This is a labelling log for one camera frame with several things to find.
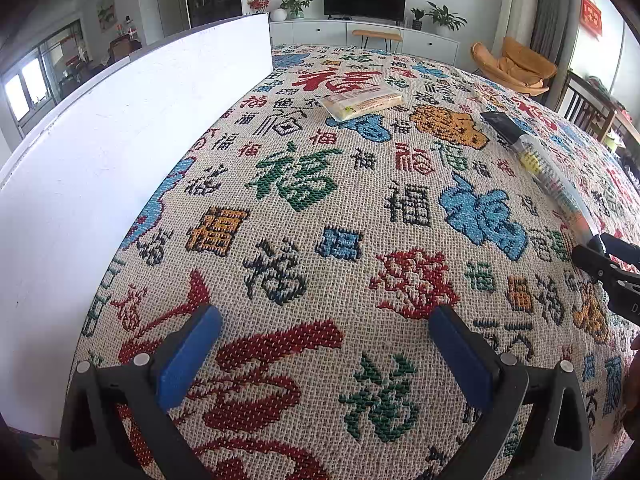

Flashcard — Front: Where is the red wall hanging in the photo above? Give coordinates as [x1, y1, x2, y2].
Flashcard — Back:
[580, 0, 603, 37]

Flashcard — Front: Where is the wooden stool with metal legs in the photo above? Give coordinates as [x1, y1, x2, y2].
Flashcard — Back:
[351, 29, 403, 53]

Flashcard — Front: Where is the orange lounge chair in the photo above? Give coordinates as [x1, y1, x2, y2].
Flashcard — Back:
[470, 36, 558, 98]

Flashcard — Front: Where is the grey curtain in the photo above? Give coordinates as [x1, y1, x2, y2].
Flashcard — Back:
[530, 0, 586, 66]

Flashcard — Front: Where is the white cardboard box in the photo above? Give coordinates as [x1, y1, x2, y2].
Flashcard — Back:
[0, 12, 274, 438]

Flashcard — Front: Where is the large potted green plant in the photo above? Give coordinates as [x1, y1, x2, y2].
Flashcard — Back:
[425, 1, 468, 36]

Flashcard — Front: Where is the printed woven blanket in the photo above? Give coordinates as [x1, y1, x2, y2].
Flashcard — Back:
[67, 42, 640, 480]

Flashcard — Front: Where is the cluttered wooden side table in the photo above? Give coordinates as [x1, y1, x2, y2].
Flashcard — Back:
[585, 75, 640, 186]

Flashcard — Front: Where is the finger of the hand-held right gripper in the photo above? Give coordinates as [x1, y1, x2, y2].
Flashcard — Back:
[599, 232, 640, 273]
[571, 244, 619, 284]

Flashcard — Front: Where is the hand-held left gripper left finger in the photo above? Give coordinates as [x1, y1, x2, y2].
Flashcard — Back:
[59, 303, 222, 480]

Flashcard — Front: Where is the cloth-covered standing air conditioner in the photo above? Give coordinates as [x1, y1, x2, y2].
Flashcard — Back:
[492, 0, 541, 56]

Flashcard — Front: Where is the dark wooden chair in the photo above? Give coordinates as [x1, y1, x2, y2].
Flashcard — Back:
[555, 70, 616, 133]

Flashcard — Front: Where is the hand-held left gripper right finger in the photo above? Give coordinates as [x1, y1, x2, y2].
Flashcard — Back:
[429, 304, 593, 480]

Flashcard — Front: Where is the balcony window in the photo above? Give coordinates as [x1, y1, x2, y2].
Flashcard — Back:
[0, 20, 86, 136]

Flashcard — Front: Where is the white television cabinet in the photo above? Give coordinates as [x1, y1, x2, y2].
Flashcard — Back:
[270, 17, 460, 66]

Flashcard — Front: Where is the yellow biscuit packet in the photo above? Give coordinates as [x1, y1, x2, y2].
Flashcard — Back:
[320, 86, 405, 122]

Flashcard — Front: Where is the framed wall painting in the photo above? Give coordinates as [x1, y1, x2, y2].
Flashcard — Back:
[96, 0, 116, 32]

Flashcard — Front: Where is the leafy plant in glass vase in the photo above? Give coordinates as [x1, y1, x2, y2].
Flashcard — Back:
[279, 0, 313, 21]

